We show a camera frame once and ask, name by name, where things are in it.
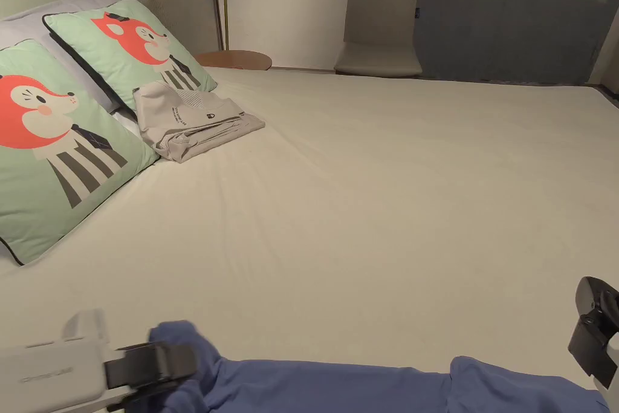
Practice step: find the folded beige garment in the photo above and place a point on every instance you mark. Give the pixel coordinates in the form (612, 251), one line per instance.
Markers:
(193, 125)

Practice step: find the pale grey pillow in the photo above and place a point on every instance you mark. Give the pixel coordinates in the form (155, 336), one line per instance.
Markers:
(29, 21)

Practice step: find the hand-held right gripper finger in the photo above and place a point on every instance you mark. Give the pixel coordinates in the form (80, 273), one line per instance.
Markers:
(597, 297)

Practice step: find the bed with beige sheet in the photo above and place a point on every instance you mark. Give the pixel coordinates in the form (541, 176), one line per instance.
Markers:
(367, 200)

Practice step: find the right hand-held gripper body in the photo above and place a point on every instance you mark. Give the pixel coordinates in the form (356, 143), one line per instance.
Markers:
(587, 345)

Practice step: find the small green fox cushion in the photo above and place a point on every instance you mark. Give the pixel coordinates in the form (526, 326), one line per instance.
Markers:
(130, 45)

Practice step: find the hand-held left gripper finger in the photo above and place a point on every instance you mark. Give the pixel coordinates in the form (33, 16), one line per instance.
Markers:
(176, 364)

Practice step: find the large green fox cushion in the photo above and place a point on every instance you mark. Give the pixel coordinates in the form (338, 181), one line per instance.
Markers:
(43, 142)

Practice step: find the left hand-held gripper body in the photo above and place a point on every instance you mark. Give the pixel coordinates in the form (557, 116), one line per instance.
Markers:
(53, 372)

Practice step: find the blue garment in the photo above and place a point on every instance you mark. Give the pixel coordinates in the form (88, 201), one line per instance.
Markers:
(338, 386)

